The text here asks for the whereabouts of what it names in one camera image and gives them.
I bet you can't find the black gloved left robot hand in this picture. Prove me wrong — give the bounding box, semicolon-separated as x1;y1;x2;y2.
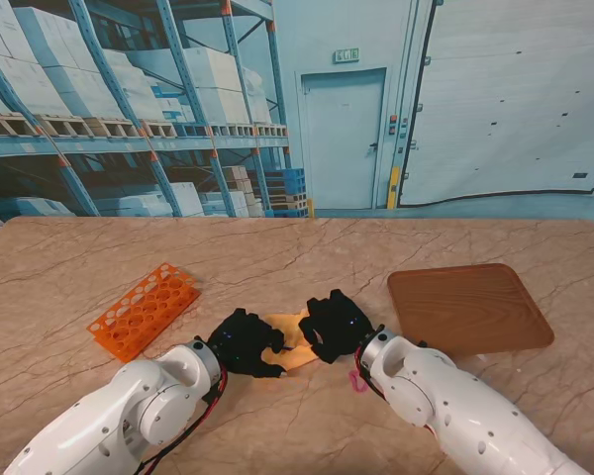
206;307;287;381

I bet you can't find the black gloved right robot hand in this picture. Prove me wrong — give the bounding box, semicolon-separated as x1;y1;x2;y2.
298;289;376;366

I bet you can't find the yellow cloth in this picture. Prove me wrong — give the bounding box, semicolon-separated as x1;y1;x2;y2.
259;309;323;372

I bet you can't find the pink rubber band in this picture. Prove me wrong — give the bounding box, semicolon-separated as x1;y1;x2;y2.
346;370;370;396

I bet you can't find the orange test tube rack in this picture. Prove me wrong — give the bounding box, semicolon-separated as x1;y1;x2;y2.
86;261;202;360

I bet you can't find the brown wooden tray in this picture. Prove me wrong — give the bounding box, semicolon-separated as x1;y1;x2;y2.
386;262;555;353

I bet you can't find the printed warehouse backdrop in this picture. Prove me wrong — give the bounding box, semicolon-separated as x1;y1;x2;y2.
0;0;594;222

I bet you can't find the red black right arm cable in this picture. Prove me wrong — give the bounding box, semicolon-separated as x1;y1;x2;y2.
354;351;375;393

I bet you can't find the red black arm cable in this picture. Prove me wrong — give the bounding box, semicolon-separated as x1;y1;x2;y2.
354;351;375;393
131;368;229;475

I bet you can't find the red black left arm cable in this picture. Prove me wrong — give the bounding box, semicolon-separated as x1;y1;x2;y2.
131;368;229;475

